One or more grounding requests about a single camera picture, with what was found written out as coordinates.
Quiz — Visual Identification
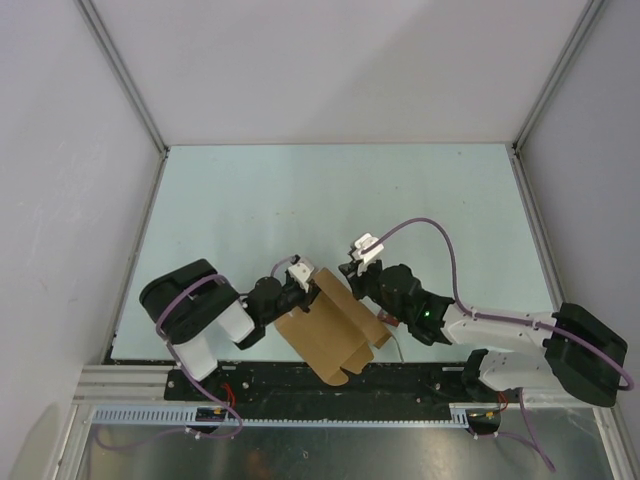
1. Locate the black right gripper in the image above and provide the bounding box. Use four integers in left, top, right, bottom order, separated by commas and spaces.
339, 257, 408, 323

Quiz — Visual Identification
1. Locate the brown cardboard paper box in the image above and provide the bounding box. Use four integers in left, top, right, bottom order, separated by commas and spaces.
275, 268, 391, 387

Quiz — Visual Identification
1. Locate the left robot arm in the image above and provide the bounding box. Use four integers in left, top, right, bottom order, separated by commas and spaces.
139, 255, 319, 400

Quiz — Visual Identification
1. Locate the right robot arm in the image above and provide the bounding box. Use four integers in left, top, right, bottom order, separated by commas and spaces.
339, 261, 634, 408

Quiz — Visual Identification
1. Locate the small red packet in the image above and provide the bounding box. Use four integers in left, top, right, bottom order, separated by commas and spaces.
377, 309, 400, 328

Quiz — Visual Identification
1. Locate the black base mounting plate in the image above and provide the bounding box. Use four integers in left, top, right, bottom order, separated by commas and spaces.
163, 360, 524, 403

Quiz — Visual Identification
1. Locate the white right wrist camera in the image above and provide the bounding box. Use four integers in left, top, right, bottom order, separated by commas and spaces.
349, 233, 384, 266

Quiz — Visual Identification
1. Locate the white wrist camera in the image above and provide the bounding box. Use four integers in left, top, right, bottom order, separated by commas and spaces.
349, 233, 384, 266
287, 257, 316, 293

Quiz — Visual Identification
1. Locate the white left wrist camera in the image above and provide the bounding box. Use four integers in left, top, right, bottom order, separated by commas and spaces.
287, 257, 316, 293

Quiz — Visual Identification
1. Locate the grey slotted cable duct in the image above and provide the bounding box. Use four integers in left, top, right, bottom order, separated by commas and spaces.
89, 402, 471, 429

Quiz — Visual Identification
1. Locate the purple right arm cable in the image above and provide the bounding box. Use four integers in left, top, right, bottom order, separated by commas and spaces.
360, 217, 635, 472

